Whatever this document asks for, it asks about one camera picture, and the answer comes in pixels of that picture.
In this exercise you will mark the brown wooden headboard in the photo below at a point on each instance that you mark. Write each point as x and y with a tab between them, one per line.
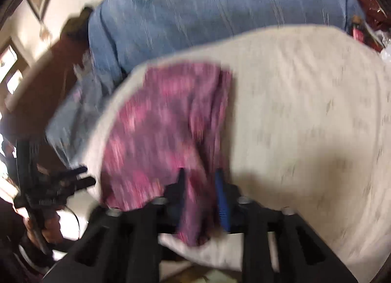
39	87

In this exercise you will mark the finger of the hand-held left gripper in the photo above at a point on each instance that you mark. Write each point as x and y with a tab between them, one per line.
85	183
78	170

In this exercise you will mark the clear plastic bag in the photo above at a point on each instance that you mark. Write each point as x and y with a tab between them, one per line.
384	45

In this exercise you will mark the cream leaf-print blanket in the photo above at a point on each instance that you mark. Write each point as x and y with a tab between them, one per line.
305	124

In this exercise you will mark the wooden wall frame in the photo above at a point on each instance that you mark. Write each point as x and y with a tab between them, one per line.
34	6

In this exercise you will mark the olive green cloth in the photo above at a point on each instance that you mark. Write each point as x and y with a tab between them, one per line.
76	23

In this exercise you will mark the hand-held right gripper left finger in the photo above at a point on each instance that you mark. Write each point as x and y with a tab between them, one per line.
179	200

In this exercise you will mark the blue plaid quilt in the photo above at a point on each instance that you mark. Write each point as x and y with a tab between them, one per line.
220	5

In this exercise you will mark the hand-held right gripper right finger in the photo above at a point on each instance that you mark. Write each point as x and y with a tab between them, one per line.
223	206

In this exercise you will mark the red bottle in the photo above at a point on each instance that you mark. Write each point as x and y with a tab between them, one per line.
356	30

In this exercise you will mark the bright window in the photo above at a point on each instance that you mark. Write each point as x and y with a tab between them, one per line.
9	67

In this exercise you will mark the purple floral garment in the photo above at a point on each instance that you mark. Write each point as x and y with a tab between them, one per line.
165	130

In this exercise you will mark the person's left hand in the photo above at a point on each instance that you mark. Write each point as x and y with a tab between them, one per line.
52	228

